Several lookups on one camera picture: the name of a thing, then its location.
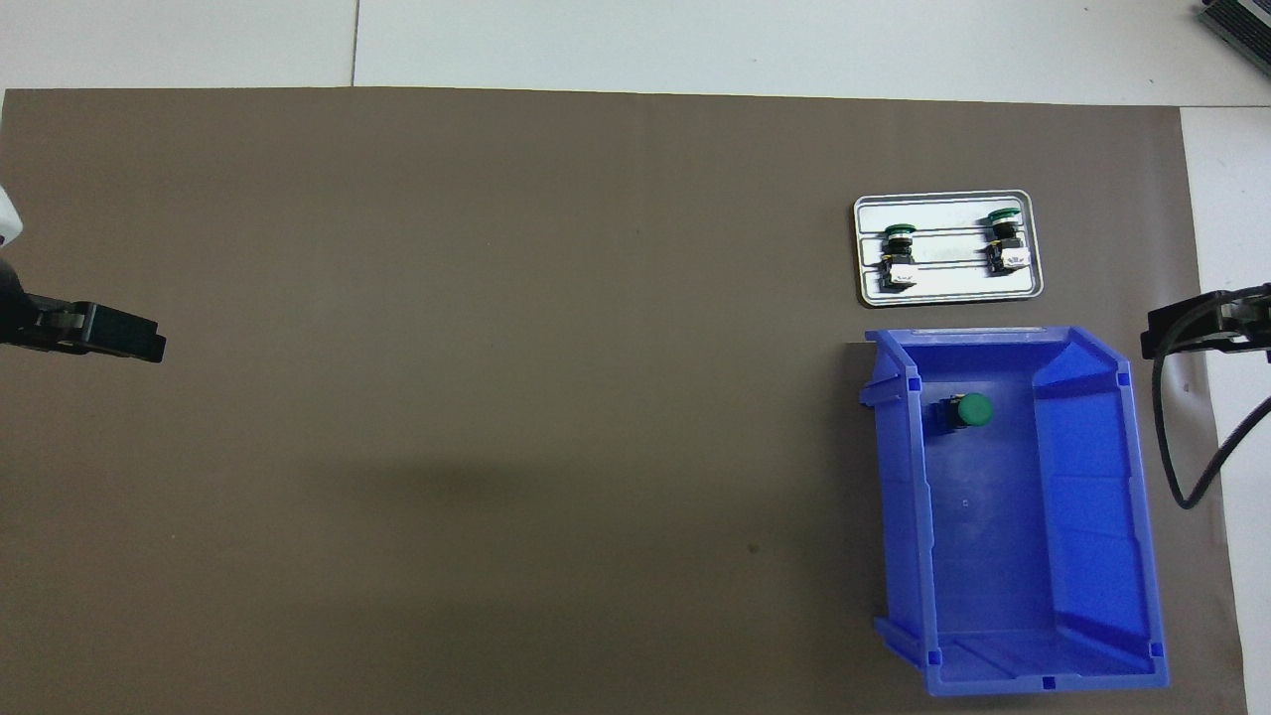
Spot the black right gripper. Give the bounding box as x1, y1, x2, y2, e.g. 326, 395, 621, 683
1141, 284, 1271, 359

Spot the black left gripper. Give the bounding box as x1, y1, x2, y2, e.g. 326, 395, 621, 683
0, 260, 168, 364

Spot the green push button switch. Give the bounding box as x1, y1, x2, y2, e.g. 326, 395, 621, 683
880, 223, 920, 292
931, 392, 995, 436
985, 207, 1032, 275

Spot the grey metal tray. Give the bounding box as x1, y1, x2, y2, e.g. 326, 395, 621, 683
852, 190, 1046, 308

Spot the blue plastic storage bin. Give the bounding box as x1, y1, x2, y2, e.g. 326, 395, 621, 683
858, 325, 1172, 697

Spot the grey ribbed device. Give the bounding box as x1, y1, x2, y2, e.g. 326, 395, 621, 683
1197, 0, 1271, 51

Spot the brown table mat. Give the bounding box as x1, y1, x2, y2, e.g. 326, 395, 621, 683
0, 87, 1248, 715

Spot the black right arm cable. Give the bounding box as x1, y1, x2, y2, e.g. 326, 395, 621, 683
1151, 293, 1271, 510

